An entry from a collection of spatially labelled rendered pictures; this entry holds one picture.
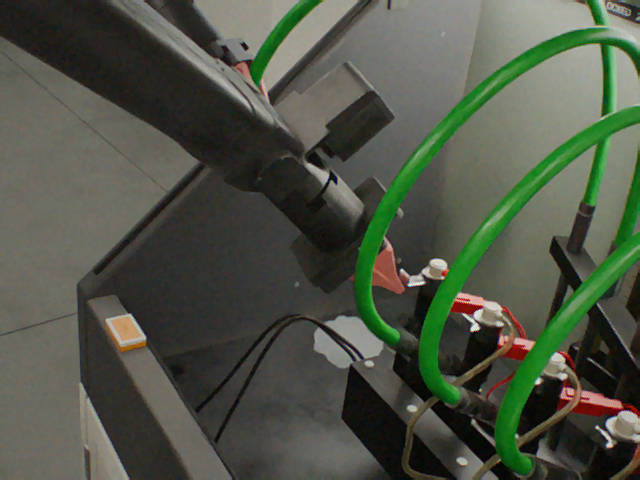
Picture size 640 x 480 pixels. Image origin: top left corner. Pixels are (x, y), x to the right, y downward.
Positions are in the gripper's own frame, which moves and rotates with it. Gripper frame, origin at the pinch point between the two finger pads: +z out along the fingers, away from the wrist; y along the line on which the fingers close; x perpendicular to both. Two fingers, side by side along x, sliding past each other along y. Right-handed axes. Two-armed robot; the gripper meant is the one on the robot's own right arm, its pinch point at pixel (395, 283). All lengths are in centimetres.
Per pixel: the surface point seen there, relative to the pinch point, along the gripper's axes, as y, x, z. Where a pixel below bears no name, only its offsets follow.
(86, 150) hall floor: -88, 279, 61
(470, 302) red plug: 4.2, -0.7, 7.3
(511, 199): 11.5, -17.5, -13.5
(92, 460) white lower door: -49, 24, 10
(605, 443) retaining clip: 5.8, -23.2, 6.0
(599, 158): 24.0, 5.7, 9.0
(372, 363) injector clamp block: -8.2, 4.3, 10.0
